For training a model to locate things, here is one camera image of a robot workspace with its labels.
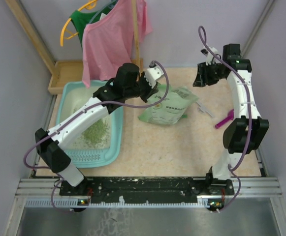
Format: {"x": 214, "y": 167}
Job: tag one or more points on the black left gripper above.
{"x": 150, "y": 91}

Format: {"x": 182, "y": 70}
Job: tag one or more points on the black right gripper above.
{"x": 202, "y": 78}

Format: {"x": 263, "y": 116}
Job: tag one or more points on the green cat litter bag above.
{"x": 171, "y": 109}

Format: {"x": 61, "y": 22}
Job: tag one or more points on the grey plastic bag clip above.
{"x": 203, "y": 109}

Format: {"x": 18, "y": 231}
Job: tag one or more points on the magenta litter scoop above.
{"x": 229, "y": 117}

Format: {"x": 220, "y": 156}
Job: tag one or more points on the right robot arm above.
{"x": 247, "y": 129}

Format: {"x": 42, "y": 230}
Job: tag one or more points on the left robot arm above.
{"x": 128, "y": 83}

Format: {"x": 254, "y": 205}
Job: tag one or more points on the green litter pellet pile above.
{"x": 97, "y": 135}

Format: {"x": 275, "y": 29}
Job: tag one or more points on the teal plastic litter box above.
{"x": 74, "y": 96}

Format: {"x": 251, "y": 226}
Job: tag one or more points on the pink t-shirt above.
{"x": 107, "y": 44}

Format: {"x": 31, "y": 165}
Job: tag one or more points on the wooden clothes rack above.
{"x": 64, "y": 71}

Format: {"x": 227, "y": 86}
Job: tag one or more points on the blue grey clothes hanger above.
{"x": 104, "y": 10}

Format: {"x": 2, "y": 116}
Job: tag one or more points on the green shirt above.
{"x": 80, "y": 20}

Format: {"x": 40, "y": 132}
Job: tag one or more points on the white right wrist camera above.
{"x": 210, "y": 59}

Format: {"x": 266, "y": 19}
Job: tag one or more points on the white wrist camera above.
{"x": 153, "y": 73}
{"x": 210, "y": 59}

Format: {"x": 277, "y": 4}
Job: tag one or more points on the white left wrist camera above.
{"x": 153, "y": 73}

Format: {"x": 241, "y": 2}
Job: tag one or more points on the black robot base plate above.
{"x": 152, "y": 190}

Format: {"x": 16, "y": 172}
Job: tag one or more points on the grey slotted cable duct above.
{"x": 77, "y": 203}

